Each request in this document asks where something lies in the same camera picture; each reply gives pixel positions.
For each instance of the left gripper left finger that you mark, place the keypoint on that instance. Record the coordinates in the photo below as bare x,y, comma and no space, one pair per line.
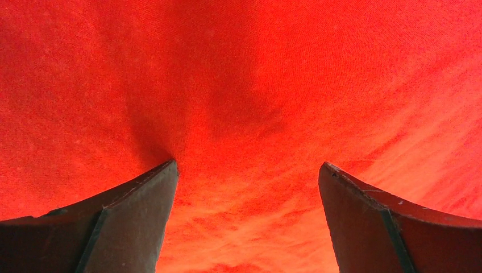
119,230

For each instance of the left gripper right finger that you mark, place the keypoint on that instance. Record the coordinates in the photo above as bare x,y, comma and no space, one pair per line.
374,231

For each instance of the red t shirt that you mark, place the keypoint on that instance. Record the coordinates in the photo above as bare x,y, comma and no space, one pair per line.
250,98

